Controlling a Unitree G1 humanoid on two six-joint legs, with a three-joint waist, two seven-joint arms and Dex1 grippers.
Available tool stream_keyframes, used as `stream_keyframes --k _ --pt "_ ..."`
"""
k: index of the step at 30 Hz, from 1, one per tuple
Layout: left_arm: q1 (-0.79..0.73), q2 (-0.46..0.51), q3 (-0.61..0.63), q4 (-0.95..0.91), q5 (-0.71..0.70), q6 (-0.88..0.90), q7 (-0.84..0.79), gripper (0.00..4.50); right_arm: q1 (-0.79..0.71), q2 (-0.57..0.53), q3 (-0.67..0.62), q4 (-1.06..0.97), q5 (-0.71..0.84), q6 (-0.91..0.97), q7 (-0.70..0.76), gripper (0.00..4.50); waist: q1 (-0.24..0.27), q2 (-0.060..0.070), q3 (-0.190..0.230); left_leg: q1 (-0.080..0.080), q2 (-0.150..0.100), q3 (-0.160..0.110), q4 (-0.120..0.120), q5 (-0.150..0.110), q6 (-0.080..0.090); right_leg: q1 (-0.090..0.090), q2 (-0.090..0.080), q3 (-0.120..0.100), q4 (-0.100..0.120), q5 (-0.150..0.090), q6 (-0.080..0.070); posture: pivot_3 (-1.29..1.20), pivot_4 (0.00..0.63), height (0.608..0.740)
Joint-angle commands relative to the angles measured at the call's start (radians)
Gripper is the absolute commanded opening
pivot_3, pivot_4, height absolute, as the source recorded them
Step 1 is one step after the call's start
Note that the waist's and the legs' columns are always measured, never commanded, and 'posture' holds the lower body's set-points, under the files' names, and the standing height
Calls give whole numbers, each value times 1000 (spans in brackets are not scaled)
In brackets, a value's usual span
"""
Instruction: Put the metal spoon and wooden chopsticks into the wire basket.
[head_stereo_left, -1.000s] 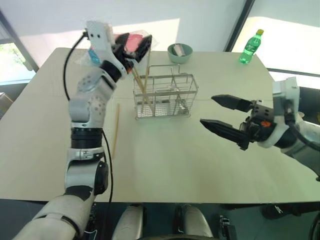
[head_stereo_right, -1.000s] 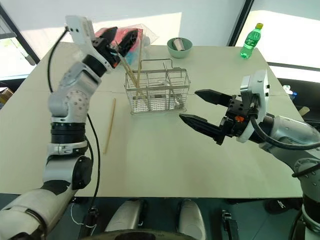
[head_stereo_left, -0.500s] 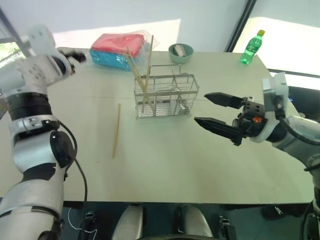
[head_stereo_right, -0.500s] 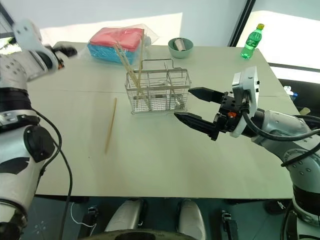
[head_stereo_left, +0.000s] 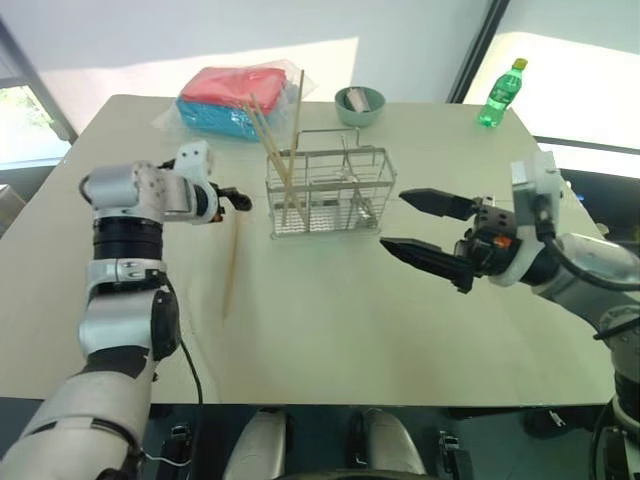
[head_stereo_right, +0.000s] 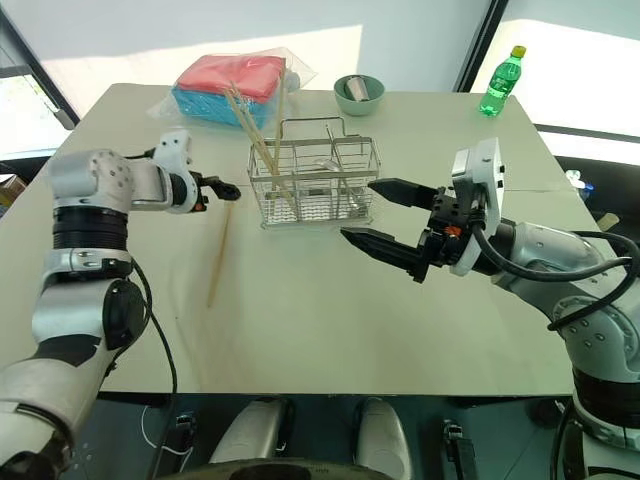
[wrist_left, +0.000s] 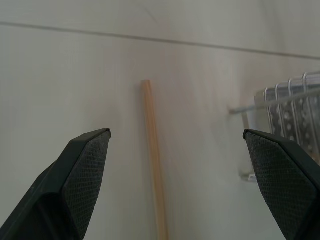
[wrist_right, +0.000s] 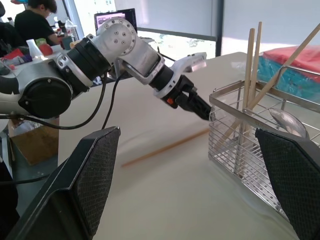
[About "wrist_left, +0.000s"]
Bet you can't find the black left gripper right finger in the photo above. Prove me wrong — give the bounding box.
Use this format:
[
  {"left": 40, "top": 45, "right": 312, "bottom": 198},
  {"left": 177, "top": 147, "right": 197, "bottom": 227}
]
[{"left": 242, "top": 129, "right": 320, "bottom": 240}]

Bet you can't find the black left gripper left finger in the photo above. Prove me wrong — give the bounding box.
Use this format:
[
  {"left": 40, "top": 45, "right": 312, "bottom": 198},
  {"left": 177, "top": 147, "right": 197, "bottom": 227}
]
[{"left": 0, "top": 128, "right": 112, "bottom": 240}]

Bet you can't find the wooden chopstick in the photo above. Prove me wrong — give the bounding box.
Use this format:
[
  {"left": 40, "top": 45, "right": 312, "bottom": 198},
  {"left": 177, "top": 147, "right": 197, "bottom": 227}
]
[{"left": 140, "top": 79, "right": 170, "bottom": 240}]

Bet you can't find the silver wire basket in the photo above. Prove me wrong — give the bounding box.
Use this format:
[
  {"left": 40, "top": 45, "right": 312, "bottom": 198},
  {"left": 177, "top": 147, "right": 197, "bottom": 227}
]
[{"left": 227, "top": 70, "right": 320, "bottom": 183}]

